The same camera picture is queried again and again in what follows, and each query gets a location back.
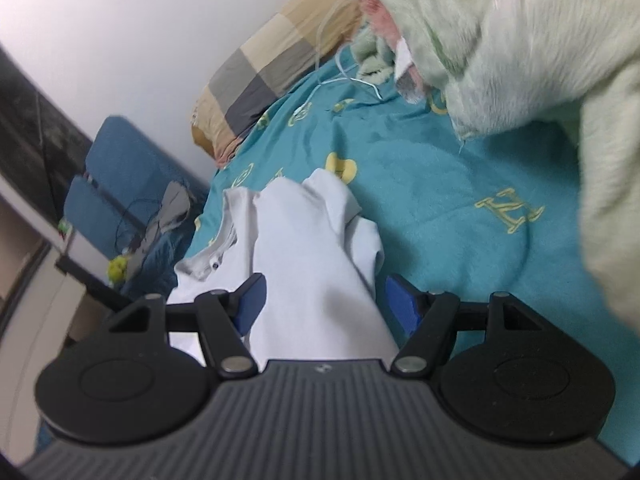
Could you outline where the pink fleece blanket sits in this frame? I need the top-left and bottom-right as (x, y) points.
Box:
(360, 0), (431, 106)

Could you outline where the brown cushion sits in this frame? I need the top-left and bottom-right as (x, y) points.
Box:
(190, 125), (221, 161)

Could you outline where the yellow green toy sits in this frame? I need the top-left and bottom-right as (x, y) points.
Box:
(107, 255), (132, 281)

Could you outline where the green fleece blanket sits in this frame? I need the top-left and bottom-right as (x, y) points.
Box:
(350, 0), (640, 336)

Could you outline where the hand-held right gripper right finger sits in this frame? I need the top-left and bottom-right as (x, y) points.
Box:
(385, 274), (543, 378)

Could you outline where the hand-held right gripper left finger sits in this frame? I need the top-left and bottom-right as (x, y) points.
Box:
(107, 273), (266, 378)

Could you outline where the black cable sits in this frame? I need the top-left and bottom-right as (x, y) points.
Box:
(115, 195), (166, 256)

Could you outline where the teal printed bed sheet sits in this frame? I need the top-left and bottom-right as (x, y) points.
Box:
(190, 52), (640, 461)

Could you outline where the blue covered chair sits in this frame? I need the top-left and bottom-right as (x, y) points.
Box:
(65, 175), (126, 261)
(85, 115), (211, 296)

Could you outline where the white charging cable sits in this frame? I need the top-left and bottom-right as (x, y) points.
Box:
(295, 0), (383, 113)

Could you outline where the white blanket tag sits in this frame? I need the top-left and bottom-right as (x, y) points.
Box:
(392, 42), (416, 81)

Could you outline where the white table with black legs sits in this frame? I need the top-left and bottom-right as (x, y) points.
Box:
(0, 180), (133, 361)

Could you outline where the white shirt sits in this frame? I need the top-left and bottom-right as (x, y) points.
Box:
(167, 167), (401, 368)

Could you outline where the grey cloth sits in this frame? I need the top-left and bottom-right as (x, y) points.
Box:
(132, 180), (198, 261)

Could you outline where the dark window with grille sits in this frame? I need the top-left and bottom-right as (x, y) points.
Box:
(0, 45), (93, 226)

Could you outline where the checked pillow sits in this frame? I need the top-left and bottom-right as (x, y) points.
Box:
(190, 0), (368, 161)

